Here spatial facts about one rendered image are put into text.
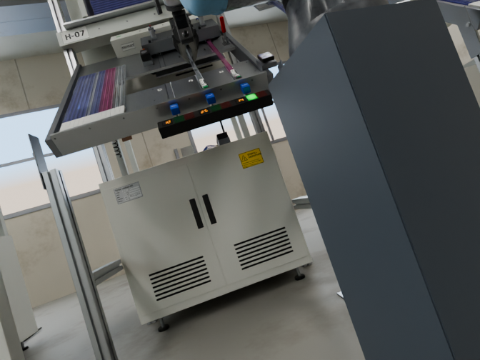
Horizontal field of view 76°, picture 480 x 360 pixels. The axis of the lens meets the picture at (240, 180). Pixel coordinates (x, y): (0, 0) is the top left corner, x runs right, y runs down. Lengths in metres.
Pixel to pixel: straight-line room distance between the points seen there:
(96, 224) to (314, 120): 3.89
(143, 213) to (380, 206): 0.99
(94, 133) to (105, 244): 3.26
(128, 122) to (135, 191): 0.36
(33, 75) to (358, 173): 4.63
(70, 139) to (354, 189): 0.82
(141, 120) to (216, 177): 0.40
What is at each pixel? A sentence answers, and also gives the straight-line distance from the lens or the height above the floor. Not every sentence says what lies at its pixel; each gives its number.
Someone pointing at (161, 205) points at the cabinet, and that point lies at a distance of 1.23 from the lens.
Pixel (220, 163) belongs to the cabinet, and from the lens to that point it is 1.22.
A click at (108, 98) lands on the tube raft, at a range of 1.15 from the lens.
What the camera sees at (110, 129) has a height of 0.70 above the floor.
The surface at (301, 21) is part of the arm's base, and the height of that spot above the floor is 0.59.
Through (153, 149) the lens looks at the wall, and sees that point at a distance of 4.30.
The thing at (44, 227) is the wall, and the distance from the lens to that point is 4.33.
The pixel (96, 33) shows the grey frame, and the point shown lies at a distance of 1.70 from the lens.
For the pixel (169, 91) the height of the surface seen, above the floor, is 0.80.
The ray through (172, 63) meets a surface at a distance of 1.34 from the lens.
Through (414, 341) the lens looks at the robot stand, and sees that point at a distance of 0.46.
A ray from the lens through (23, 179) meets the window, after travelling 4.43.
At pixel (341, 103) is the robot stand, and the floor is 0.45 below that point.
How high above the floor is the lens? 0.38
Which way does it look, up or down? 4 degrees up
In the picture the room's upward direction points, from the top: 19 degrees counter-clockwise
